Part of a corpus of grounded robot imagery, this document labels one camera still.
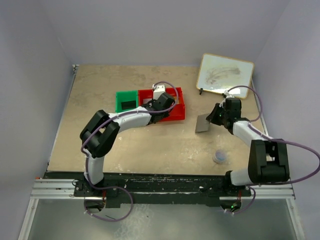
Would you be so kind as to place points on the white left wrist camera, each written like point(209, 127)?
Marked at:
point(157, 90)

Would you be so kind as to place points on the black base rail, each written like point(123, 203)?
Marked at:
point(164, 189)

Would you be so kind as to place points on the small clear cup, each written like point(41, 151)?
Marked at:
point(220, 157)

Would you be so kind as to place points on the yellow framed whiteboard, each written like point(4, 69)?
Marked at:
point(218, 74)

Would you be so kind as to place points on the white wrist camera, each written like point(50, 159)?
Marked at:
point(157, 90)
point(226, 94)

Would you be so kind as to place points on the black card in bin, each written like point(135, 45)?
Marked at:
point(128, 105)

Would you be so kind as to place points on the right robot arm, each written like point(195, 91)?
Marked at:
point(268, 160)

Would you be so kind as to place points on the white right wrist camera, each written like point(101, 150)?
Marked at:
point(226, 94)

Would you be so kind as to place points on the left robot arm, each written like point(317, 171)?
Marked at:
point(100, 133)

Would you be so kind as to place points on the grey leather card holder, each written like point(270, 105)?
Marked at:
point(202, 124)

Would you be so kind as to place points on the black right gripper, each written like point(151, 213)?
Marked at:
point(212, 117)

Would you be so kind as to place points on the red bin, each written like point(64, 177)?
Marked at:
point(178, 113)
point(144, 96)

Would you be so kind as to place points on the green bin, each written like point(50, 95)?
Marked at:
point(126, 100)

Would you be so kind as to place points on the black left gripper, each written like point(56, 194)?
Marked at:
point(152, 101)

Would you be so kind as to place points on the black whiteboard stand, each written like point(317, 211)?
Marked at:
point(200, 91)

